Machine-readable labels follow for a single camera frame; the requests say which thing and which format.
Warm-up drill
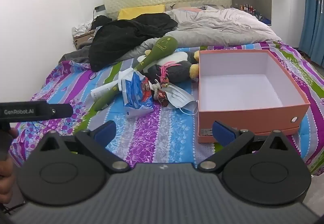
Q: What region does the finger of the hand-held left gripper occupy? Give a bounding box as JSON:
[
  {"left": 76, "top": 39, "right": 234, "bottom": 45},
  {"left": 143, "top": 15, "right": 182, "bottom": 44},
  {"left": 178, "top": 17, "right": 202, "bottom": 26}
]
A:
[{"left": 50, "top": 104, "right": 74, "bottom": 118}]

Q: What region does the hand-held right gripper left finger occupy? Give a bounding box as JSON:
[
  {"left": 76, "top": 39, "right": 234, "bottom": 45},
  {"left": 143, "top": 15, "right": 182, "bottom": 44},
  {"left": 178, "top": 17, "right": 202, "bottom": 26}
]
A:
[{"left": 38, "top": 121, "right": 131, "bottom": 173}]

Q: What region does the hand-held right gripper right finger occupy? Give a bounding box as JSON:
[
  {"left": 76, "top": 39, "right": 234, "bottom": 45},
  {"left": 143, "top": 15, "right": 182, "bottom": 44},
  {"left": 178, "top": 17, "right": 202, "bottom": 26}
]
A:
[{"left": 197, "top": 121, "right": 290, "bottom": 172}]

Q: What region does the pink cardboard box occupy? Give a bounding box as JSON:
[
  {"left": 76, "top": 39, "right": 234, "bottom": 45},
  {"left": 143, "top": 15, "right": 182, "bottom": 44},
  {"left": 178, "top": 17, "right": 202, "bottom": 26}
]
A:
[{"left": 197, "top": 49, "right": 311, "bottom": 143}]

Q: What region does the blue printed snack packet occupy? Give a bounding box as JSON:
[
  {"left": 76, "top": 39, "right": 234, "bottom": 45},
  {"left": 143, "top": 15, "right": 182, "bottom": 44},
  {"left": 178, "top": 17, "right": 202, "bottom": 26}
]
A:
[{"left": 121, "top": 71, "right": 155, "bottom": 119}]

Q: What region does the white face mask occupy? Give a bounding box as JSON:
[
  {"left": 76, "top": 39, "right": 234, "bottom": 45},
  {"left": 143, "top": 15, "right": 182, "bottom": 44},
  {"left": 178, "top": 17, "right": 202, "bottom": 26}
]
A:
[{"left": 164, "top": 85, "right": 199, "bottom": 115}]

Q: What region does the pink feathered bird toy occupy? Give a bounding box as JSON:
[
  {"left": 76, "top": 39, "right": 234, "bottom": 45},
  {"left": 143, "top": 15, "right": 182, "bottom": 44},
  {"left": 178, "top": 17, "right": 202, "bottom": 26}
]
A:
[{"left": 156, "top": 61, "right": 176, "bottom": 89}]

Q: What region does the person's left hand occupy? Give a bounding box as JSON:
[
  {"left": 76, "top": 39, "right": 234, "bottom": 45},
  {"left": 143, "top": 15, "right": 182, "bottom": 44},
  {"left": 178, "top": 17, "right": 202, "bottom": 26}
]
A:
[{"left": 0, "top": 128, "right": 20, "bottom": 204}]

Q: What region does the white tube bottle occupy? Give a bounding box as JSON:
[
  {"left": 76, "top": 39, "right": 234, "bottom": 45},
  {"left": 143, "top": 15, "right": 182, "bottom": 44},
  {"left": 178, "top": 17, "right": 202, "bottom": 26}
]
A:
[{"left": 91, "top": 81, "right": 120, "bottom": 102}]

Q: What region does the dark grey blanket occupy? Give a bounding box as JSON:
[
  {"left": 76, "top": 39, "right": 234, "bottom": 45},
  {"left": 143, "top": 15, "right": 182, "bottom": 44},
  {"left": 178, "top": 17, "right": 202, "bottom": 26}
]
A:
[{"left": 58, "top": 45, "right": 92, "bottom": 64}]

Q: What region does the floral striped bedsheet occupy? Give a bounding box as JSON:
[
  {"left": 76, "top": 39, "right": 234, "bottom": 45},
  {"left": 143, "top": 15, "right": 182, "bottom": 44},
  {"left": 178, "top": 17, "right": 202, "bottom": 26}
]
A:
[{"left": 11, "top": 42, "right": 324, "bottom": 176}]

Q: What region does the brown cardboard box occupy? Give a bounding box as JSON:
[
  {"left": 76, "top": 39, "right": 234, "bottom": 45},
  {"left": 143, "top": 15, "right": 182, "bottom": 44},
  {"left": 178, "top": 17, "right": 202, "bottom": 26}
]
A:
[{"left": 72, "top": 30, "right": 96, "bottom": 49}]

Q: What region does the grey white penguin plush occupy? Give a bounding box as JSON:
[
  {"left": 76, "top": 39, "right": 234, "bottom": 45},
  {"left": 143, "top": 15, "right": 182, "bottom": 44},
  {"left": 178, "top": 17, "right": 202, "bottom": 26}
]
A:
[{"left": 138, "top": 48, "right": 200, "bottom": 83}]

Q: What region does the white crumpled cloth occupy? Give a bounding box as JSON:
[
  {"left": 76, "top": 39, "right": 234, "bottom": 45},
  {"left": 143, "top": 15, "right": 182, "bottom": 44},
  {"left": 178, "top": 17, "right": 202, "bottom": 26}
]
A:
[{"left": 72, "top": 17, "right": 96, "bottom": 35}]

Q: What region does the black clothing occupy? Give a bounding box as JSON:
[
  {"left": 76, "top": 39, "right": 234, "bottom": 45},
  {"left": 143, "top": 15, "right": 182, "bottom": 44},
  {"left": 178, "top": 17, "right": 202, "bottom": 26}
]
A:
[{"left": 88, "top": 13, "right": 179, "bottom": 72}]

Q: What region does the green plush stick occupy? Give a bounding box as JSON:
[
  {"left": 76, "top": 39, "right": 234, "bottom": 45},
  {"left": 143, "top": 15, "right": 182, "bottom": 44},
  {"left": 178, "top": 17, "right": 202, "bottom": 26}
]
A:
[{"left": 93, "top": 36, "right": 178, "bottom": 112}]

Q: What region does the grey duvet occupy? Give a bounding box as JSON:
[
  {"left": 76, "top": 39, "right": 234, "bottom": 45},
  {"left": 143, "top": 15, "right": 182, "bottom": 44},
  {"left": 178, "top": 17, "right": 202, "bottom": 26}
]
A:
[{"left": 119, "top": 5, "right": 282, "bottom": 61}]

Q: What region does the yellow pillow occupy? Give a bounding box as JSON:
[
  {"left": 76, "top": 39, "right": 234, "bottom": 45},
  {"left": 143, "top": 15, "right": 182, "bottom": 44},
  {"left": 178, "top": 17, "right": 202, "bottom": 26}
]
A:
[{"left": 117, "top": 4, "right": 165, "bottom": 21}]

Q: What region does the row of small bottles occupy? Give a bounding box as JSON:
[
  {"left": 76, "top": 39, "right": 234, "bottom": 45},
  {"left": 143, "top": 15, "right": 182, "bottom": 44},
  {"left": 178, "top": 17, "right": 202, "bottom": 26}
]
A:
[{"left": 234, "top": 3, "right": 255, "bottom": 15}]

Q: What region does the blue curtain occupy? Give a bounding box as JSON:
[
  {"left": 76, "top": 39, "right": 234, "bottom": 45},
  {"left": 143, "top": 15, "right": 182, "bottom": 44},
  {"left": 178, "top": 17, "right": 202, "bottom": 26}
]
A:
[{"left": 299, "top": 0, "right": 324, "bottom": 65}]

